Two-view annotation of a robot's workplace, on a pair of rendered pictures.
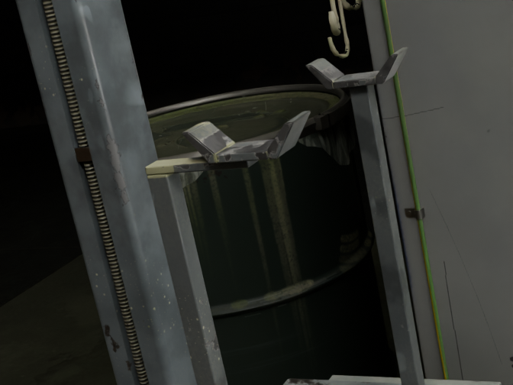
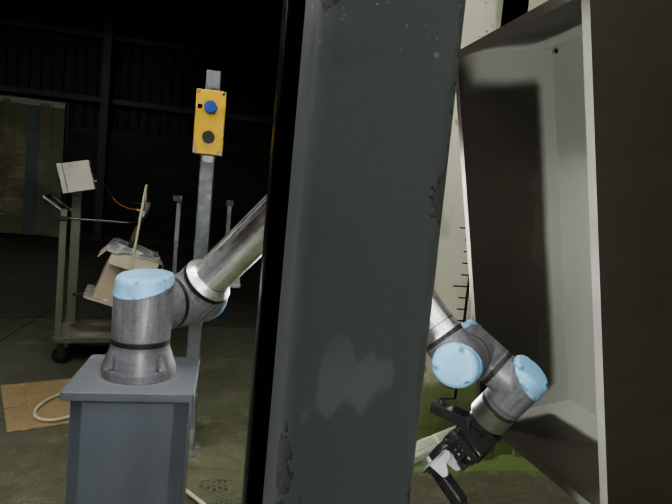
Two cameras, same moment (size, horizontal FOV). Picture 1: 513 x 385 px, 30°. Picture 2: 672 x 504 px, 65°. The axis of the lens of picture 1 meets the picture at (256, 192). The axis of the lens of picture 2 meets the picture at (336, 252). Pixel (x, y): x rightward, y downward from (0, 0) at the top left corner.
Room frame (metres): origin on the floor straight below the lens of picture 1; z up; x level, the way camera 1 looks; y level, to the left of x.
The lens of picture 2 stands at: (-0.30, -1.97, 1.14)
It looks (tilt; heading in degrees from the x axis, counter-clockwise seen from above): 5 degrees down; 49
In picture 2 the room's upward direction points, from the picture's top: 5 degrees clockwise
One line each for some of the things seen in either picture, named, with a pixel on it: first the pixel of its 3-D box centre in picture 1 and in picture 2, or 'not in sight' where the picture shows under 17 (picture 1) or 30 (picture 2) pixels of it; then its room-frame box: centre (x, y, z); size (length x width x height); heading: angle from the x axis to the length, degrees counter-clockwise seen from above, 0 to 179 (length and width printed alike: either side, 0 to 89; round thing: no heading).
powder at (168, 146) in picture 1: (208, 129); not in sight; (1.89, 0.07, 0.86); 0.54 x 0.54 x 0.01
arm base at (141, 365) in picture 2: not in sight; (140, 354); (0.24, -0.61, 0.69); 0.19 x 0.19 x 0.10
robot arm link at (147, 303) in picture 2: not in sight; (145, 303); (0.25, -0.61, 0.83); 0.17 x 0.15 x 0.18; 23
